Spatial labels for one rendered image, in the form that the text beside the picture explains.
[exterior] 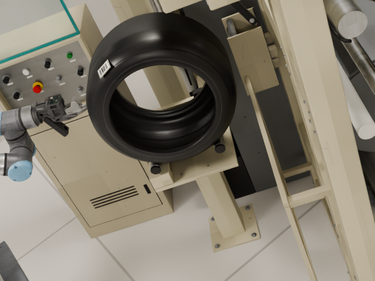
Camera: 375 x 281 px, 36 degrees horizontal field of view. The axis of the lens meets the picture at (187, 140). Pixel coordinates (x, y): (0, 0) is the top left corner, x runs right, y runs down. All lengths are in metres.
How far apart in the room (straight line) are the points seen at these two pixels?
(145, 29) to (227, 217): 1.34
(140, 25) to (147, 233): 1.64
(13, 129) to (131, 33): 0.61
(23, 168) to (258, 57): 1.06
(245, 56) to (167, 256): 1.34
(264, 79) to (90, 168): 1.21
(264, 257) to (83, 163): 1.11
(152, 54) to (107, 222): 1.71
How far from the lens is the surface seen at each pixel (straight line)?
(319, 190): 1.92
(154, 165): 2.38
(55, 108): 2.29
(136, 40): 2.08
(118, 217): 3.53
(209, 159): 2.47
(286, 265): 3.02
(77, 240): 3.73
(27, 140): 2.42
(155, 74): 2.55
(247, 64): 2.49
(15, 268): 2.87
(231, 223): 3.15
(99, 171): 3.29
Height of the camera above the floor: 2.33
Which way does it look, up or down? 36 degrees down
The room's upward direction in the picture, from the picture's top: 25 degrees counter-clockwise
